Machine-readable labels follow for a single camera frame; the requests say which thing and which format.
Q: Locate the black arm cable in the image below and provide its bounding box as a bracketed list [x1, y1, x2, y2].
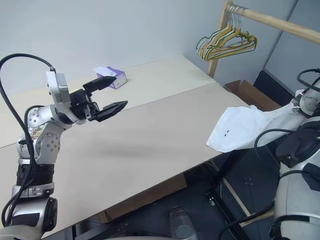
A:
[0, 52, 56, 228]
[253, 67, 320, 151]

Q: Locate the black floor cable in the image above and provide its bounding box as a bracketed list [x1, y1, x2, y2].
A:
[218, 198, 277, 240]

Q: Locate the white garment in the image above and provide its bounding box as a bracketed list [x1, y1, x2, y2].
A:
[206, 98, 305, 153]

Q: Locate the white tissue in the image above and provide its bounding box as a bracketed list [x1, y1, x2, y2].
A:
[92, 65, 117, 77]

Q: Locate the open brown cardboard box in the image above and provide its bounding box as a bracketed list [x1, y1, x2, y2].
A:
[223, 79, 283, 113]

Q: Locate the bundle of wire hangers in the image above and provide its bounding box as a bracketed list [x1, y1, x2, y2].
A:
[195, 6, 258, 61]

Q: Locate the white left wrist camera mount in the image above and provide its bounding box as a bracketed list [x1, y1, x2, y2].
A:
[45, 71, 69, 111]

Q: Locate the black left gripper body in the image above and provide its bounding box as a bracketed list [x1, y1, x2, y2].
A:
[67, 88, 100, 124]

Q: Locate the wooden rack rail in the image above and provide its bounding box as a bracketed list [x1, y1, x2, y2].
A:
[224, 0, 320, 45]

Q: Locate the wooden rack post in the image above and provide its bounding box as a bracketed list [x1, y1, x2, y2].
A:
[206, 1, 235, 78]

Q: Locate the purple tissue box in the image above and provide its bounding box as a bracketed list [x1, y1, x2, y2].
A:
[96, 66, 128, 90]

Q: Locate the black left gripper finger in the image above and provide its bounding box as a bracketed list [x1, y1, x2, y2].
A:
[82, 76, 118, 95]
[95, 100, 129, 123]

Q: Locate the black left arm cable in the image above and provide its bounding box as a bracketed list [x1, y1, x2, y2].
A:
[0, 52, 56, 228]

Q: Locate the dark rounded shape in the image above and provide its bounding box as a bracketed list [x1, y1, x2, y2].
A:
[167, 205, 200, 240]

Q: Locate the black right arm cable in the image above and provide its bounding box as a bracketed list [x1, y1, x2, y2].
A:
[253, 67, 320, 151]

